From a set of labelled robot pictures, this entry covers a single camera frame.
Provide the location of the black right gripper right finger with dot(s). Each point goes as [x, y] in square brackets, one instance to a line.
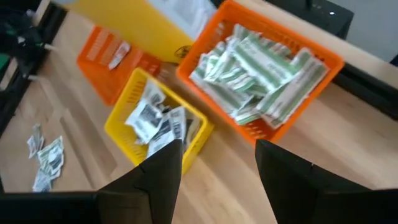
[286, 180]

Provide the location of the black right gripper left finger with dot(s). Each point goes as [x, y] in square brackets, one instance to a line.
[155, 180]

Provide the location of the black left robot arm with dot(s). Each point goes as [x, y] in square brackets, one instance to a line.
[21, 37]

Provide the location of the yellow plastic basket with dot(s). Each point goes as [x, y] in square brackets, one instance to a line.
[124, 140]

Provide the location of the orange plastic basket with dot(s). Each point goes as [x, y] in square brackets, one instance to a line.
[202, 46]
[96, 77]

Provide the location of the white cylindrical cup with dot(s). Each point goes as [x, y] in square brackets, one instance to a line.
[133, 28]

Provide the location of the black box white dot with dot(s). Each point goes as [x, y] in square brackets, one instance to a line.
[311, 15]

